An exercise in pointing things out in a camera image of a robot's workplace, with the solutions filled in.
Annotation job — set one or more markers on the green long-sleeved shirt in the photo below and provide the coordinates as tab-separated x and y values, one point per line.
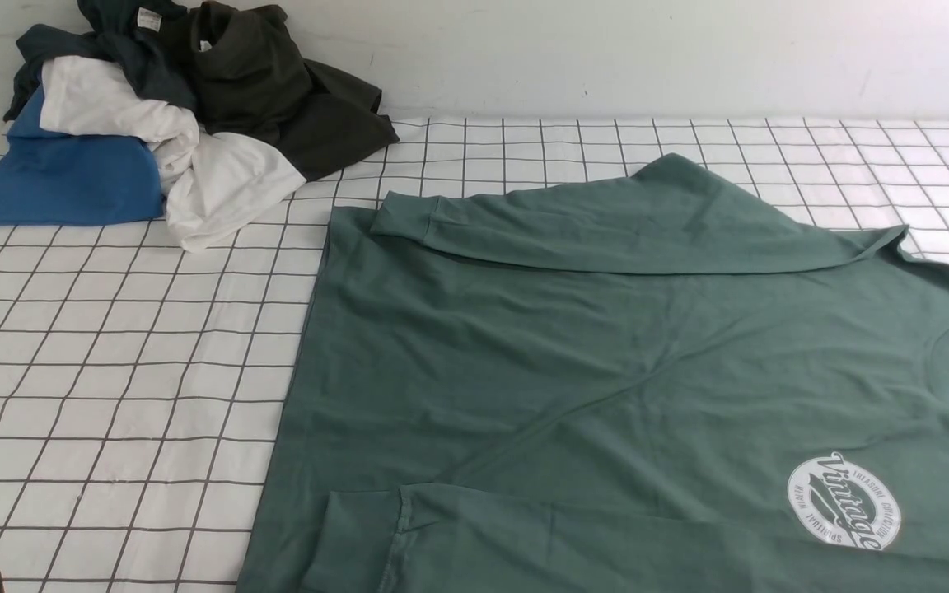
657	383

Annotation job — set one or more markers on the white shirt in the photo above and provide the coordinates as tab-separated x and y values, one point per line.
214	183

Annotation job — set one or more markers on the dark olive shirt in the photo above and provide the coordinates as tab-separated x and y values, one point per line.
249	77

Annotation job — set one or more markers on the dark teal shirt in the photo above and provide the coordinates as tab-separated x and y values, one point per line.
122	32

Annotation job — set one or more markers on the blue shirt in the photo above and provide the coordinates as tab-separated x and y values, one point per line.
56	179

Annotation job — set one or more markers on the white grid-patterned tablecloth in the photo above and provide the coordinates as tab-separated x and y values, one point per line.
141	385

